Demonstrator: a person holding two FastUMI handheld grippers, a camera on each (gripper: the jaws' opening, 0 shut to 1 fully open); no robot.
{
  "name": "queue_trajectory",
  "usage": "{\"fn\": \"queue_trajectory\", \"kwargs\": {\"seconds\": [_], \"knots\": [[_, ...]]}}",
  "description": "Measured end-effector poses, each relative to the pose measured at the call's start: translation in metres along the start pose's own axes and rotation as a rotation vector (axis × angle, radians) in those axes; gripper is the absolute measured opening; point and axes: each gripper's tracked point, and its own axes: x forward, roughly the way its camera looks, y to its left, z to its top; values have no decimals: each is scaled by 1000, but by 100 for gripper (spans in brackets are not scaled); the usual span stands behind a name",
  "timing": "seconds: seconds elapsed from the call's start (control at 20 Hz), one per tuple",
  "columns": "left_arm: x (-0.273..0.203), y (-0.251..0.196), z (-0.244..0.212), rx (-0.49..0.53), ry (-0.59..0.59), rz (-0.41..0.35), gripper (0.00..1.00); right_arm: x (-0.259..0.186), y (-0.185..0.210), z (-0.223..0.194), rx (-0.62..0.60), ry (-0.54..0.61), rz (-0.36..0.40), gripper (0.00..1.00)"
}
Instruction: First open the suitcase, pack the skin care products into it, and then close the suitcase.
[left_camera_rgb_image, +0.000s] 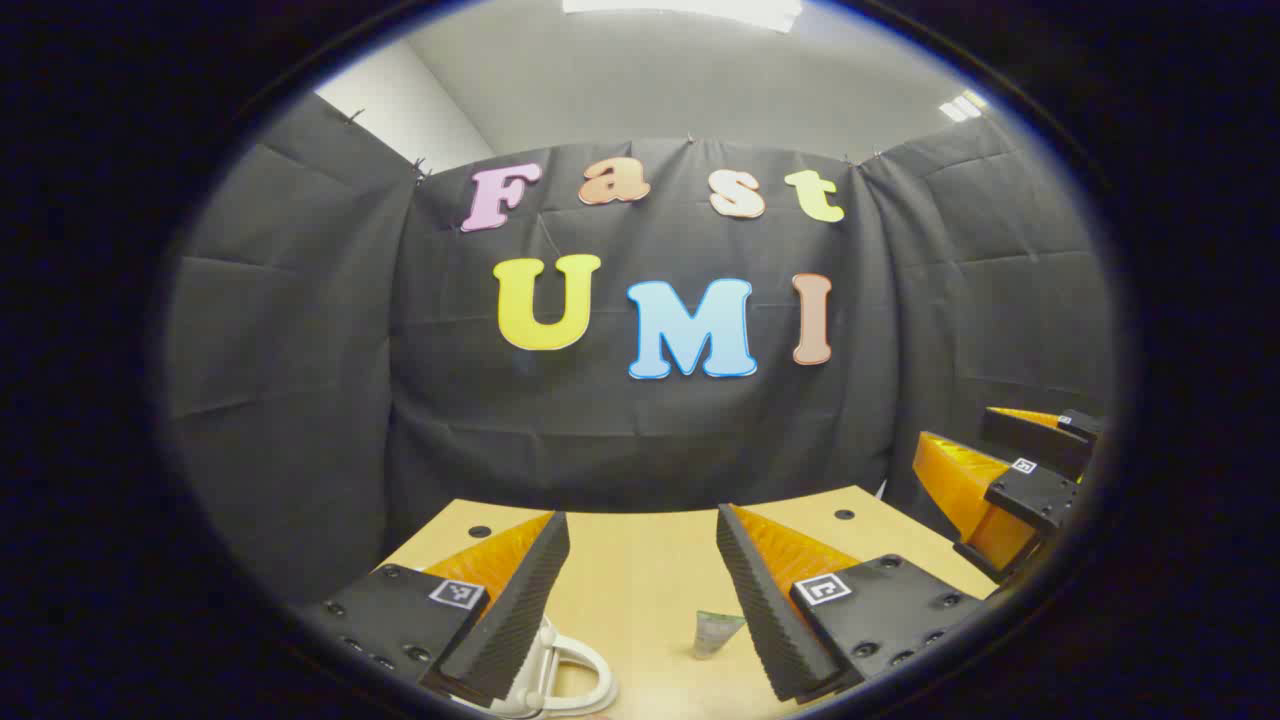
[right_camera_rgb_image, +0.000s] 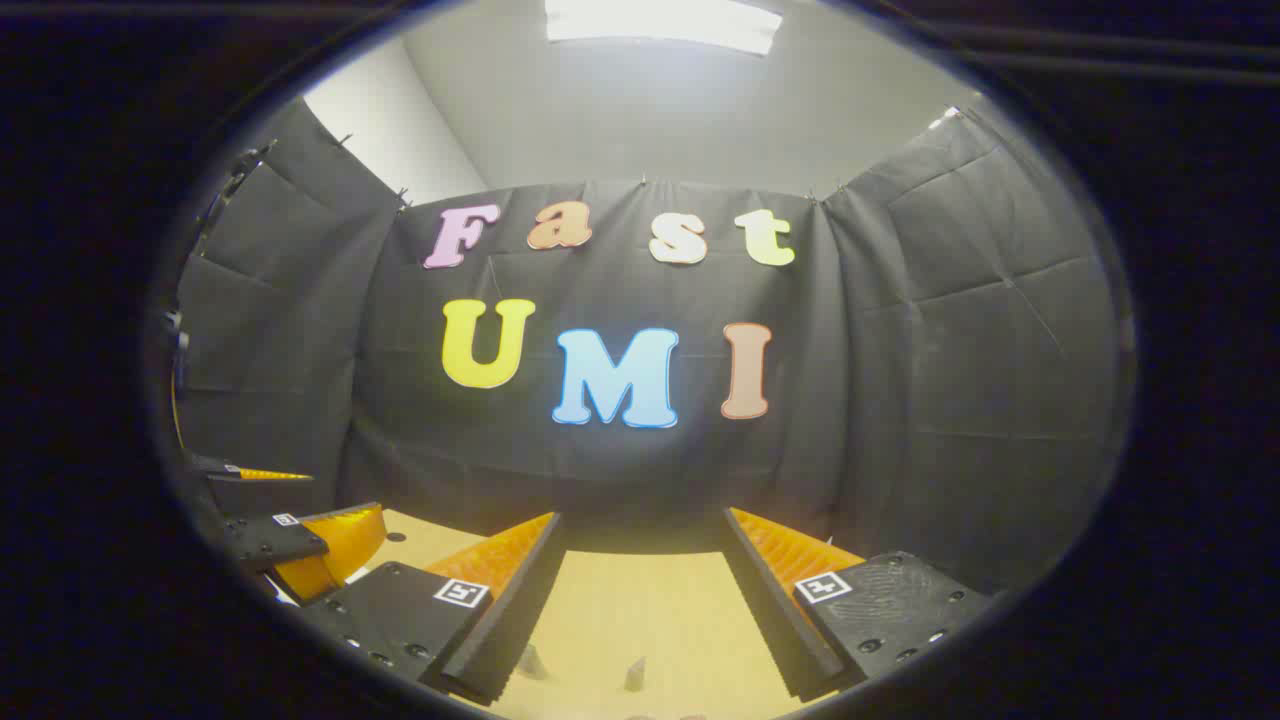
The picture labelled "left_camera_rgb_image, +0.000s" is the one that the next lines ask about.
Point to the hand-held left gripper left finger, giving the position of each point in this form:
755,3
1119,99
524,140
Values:
505,620

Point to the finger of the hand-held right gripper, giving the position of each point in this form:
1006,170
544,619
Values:
1040,435
1035,495

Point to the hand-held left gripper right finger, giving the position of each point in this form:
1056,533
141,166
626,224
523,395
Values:
770,620

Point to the white tube with green end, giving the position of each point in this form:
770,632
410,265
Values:
716,632

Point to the black backdrop cloth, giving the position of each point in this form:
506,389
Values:
640,440

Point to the ceiling light panel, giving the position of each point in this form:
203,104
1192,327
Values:
690,8
963,105

